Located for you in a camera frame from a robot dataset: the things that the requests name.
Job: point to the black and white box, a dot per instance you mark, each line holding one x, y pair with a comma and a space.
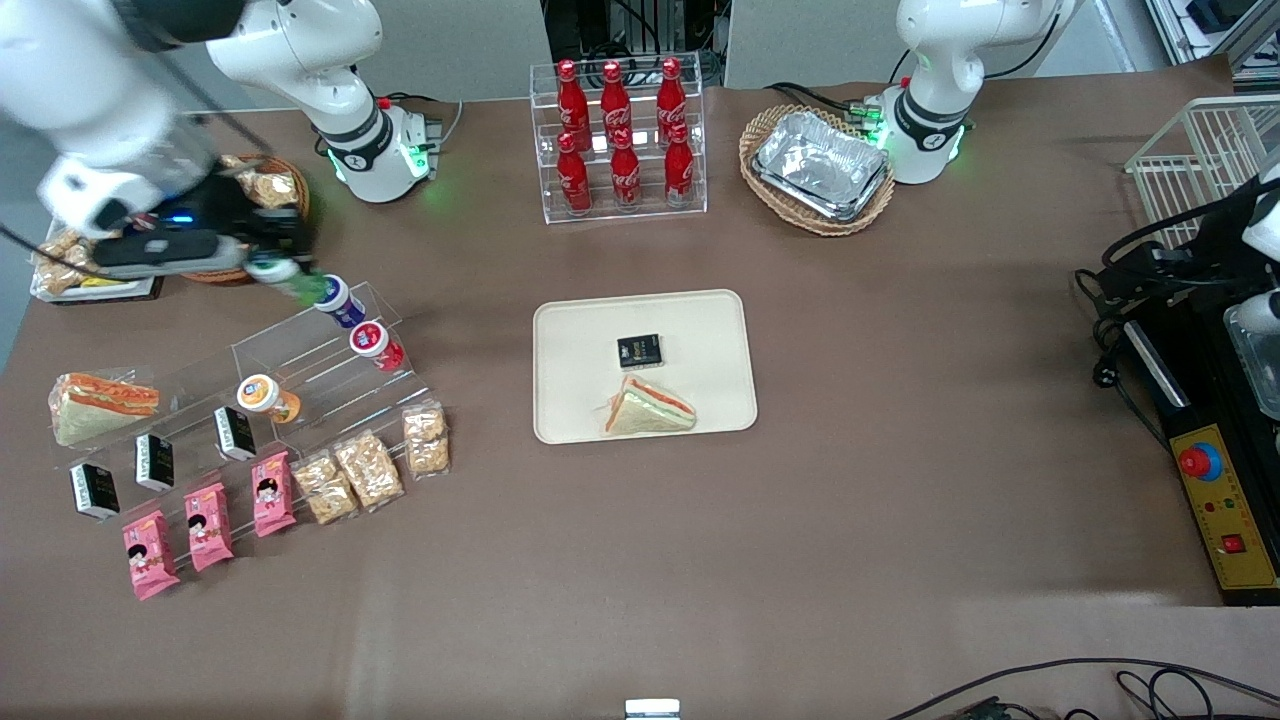
234, 433
154, 461
94, 490

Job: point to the wicker basket with snacks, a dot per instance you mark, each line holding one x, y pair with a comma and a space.
300, 195

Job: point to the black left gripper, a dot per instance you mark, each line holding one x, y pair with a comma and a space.
1168, 268

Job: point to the yellow emergency stop box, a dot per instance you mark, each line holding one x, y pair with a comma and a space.
1230, 520

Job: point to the aluminium foil tray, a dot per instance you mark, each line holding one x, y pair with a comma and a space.
820, 160

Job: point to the clear acrylic step display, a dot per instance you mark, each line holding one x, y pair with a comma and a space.
330, 385

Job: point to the red cola bottle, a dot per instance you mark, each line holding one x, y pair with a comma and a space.
572, 95
679, 170
574, 180
625, 175
614, 98
670, 95

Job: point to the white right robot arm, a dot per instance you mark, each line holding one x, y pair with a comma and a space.
90, 80

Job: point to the pink snack packet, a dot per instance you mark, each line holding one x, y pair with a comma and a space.
150, 555
272, 493
208, 526

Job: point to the blue gum bottle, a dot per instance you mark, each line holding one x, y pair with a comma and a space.
342, 303

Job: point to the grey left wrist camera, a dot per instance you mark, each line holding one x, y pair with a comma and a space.
1258, 312

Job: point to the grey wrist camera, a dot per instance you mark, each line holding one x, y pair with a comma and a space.
160, 255
1258, 312

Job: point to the metal shelf frame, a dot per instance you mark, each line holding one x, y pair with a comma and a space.
1215, 30

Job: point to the black equipment base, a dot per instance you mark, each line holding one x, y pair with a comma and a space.
1190, 390

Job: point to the small black gum box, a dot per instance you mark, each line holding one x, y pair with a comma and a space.
639, 351

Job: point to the red emergency stop button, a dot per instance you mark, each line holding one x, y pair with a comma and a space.
1198, 461

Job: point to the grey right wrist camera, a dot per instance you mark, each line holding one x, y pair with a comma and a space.
160, 255

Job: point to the orange gum bottle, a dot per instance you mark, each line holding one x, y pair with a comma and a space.
268, 398

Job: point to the green gum bottle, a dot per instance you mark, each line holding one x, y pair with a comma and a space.
300, 288

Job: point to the clear plastic container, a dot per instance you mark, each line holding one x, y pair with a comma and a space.
1258, 365

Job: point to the red gum bottle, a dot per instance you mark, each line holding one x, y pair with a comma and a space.
376, 345

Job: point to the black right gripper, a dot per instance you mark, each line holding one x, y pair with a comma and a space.
243, 222

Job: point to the wrapped triangle sandwich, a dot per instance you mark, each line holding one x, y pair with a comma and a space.
648, 410
95, 405

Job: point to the clear acrylic bottle rack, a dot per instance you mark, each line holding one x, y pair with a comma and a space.
690, 200

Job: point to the white rectangular snack container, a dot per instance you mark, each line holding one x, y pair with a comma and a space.
130, 290

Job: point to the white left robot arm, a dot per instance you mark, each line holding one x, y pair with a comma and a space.
940, 40

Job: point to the beige plastic tray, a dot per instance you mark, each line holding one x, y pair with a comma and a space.
700, 330

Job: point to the clear bagged puffed snack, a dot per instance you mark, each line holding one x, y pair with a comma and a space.
272, 190
427, 440
325, 487
368, 468
62, 268
240, 165

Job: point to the wicker basket with foil trays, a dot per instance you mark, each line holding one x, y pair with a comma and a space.
870, 215

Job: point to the small silver device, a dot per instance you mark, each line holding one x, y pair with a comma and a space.
652, 709

